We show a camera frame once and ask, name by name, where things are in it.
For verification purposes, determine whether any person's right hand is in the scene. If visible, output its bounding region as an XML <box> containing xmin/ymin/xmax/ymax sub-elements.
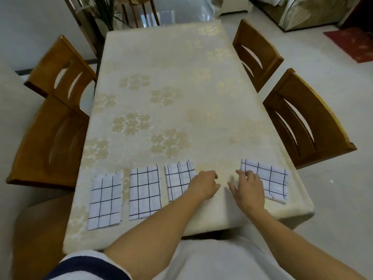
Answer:
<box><xmin>227</xmin><ymin>169</ymin><xmax>266</xmax><ymax>215</ymax></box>

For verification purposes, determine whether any red patterned doormat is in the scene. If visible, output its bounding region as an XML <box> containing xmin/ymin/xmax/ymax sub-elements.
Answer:
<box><xmin>322</xmin><ymin>26</ymin><xmax>373</xmax><ymax>64</ymax></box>

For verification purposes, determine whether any cream fabric sofa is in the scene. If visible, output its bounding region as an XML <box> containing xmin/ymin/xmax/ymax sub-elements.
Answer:
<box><xmin>250</xmin><ymin>0</ymin><xmax>365</xmax><ymax>33</ymax></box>

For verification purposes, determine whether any white coffee table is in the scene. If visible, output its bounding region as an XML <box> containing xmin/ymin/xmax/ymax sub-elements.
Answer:
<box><xmin>217</xmin><ymin>0</ymin><xmax>254</xmax><ymax>17</ymax></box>

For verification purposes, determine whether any earlier checked cloth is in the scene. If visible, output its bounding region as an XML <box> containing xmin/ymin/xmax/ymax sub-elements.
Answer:
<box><xmin>239</xmin><ymin>158</ymin><xmax>289</xmax><ymax>205</ymax></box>

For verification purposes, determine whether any person's right forearm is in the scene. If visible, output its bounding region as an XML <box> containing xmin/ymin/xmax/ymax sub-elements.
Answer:
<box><xmin>249</xmin><ymin>208</ymin><xmax>366</xmax><ymax>280</ymax></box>

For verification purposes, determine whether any green decorative plant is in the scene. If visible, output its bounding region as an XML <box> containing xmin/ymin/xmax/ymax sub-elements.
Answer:
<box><xmin>87</xmin><ymin>0</ymin><xmax>129</xmax><ymax>31</ymax></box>

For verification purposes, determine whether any wooden dining chair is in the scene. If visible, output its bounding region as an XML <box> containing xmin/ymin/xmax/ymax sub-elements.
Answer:
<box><xmin>262</xmin><ymin>68</ymin><xmax>357</xmax><ymax>170</ymax></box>
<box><xmin>232</xmin><ymin>19</ymin><xmax>285</xmax><ymax>94</ymax></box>
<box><xmin>24</xmin><ymin>35</ymin><xmax>98</xmax><ymax>108</ymax></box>
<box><xmin>5</xmin><ymin>94</ymin><xmax>90</xmax><ymax>190</ymax></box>
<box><xmin>11</xmin><ymin>192</ymin><xmax>76</xmax><ymax>280</ymax></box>
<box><xmin>121</xmin><ymin>0</ymin><xmax>161</xmax><ymax>29</ymax></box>

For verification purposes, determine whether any table with cream floral tablecloth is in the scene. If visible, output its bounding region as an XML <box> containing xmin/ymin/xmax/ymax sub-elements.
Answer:
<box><xmin>63</xmin><ymin>21</ymin><xmax>315</xmax><ymax>255</ymax></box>

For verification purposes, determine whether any person's left forearm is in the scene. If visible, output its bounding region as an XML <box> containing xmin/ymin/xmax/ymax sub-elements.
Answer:
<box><xmin>103</xmin><ymin>189</ymin><xmax>209</xmax><ymax>280</ymax></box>

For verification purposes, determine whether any person's left hand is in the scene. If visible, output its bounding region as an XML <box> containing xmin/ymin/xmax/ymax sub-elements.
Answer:
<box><xmin>186</xmin><ymin>170</ymin><xmax>221</xmax><ymax>201</ymax></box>

